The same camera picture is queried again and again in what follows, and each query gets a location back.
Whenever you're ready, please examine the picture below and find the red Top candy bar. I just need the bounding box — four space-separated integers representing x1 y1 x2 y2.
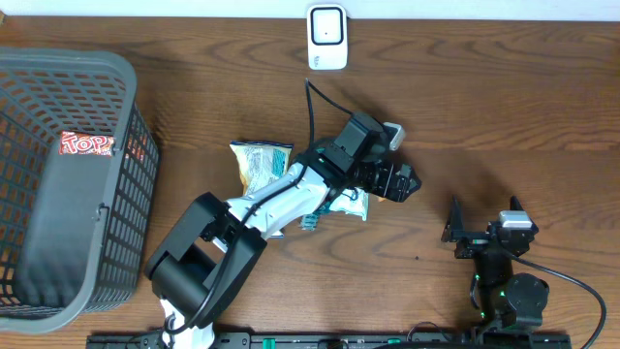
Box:
58 131 115 156

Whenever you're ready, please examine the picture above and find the light teal candy packet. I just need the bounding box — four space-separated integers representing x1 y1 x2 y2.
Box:
328 188 369 221

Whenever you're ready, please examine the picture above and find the white barcode scanner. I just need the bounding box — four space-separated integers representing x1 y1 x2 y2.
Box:
306 4 349 71

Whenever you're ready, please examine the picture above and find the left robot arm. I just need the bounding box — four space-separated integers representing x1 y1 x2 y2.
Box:
144 112 421 348

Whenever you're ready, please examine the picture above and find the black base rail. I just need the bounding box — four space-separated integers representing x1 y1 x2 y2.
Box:
85 332 572 349

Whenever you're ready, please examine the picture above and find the teal mouthwash bottle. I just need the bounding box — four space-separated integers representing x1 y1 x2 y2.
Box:
299 203 330 231

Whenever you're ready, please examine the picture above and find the cream snack bag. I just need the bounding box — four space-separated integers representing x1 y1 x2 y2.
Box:
228 140 295 239

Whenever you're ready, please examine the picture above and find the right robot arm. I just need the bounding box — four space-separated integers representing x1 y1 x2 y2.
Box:
441 197 549 337

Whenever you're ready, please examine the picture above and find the grey plastic basket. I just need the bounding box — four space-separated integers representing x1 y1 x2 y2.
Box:
1 47 160 333

